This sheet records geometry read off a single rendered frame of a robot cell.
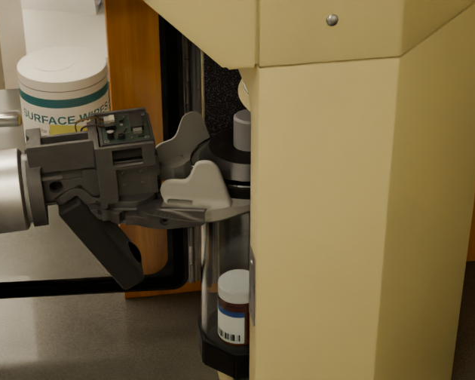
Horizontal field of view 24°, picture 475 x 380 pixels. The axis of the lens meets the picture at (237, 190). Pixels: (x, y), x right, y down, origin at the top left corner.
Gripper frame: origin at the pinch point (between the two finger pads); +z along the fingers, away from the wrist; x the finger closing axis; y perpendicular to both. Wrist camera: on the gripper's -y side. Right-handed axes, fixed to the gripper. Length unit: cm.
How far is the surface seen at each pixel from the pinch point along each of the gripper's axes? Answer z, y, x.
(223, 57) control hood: -3.7, 19.3, -14.1
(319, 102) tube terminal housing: 3.6, 14.6, -14.1
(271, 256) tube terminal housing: -0.5, 0.9, -14.1
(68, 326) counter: -19.2, -28.3, 18.6
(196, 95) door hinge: -2.1, 0.7, 17.6
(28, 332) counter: -23.9, -28.1, 18.3
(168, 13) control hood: -7.5, 23.1, -14.1
